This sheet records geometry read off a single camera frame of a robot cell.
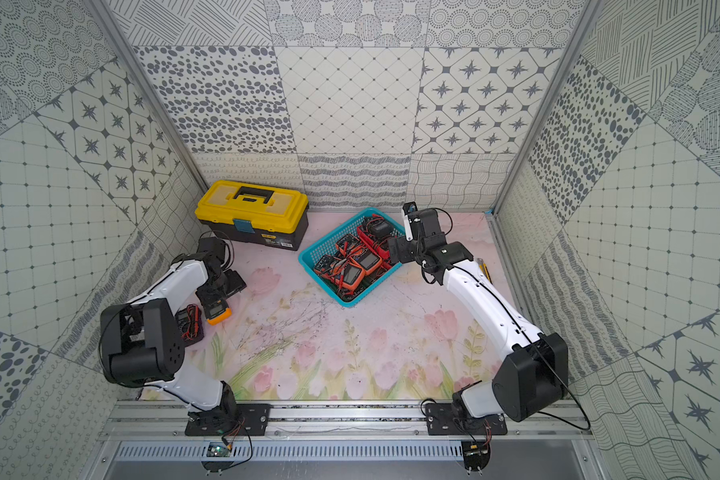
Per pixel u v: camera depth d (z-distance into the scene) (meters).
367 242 1.01
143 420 0.76
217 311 0.89
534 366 0.40
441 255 0.56
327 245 1.01
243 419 0.73
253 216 0.98
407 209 0.72
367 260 0.99
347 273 0.93
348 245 1.01
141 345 0.46
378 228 0.98
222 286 0.77
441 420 0.73
